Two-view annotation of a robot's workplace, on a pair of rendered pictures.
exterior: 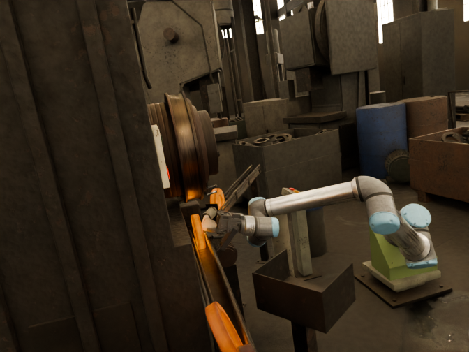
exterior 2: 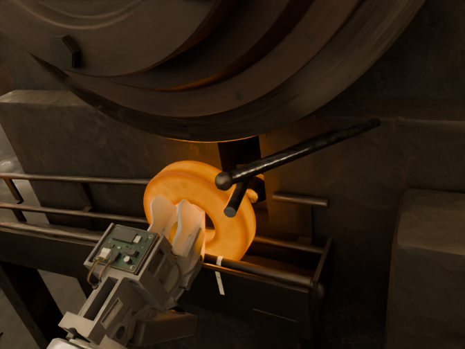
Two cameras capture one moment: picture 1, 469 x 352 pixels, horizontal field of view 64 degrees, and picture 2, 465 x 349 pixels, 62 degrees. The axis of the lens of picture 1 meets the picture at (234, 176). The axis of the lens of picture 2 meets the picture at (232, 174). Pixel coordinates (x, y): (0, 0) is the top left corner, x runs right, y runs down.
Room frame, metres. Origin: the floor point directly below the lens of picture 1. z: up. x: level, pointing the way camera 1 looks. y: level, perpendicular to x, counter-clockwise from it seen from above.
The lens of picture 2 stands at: (1.86, -0.08, 1.05)
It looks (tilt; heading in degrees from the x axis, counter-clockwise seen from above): 31 degrees down; 132
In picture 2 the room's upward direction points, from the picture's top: 10 degrees counter-clockwise
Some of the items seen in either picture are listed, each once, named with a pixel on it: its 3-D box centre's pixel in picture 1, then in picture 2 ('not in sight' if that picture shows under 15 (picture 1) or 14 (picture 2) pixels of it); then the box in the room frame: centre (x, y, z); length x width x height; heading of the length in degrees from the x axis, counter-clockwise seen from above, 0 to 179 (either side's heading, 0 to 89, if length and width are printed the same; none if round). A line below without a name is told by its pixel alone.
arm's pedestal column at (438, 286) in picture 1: (400, 278); not in sight; (2.09, -0.93, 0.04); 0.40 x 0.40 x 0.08; 12
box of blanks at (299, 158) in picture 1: (283, 166); not in sight; (4.24, -0.59, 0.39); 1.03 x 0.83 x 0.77; 116
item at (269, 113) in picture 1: (278, 133); not in sight; (5.97, -0.80, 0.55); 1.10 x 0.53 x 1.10; 31
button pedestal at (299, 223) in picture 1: (300, 232); not in sight; (2.40, -0.39, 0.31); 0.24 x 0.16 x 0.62; 11
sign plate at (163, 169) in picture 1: (160, 154); not in sight; (1.23, 0.23, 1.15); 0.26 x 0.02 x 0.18; 11
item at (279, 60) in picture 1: (277, 82); not in sight; (10.72, -1.59, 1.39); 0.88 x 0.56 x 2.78; 161
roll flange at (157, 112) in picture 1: (165, 150); not in sight; (1.57, 0.27, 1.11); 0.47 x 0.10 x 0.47; 11
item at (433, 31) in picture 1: (417, 84); not in sight; (5.91, -3.06, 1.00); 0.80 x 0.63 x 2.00; 16
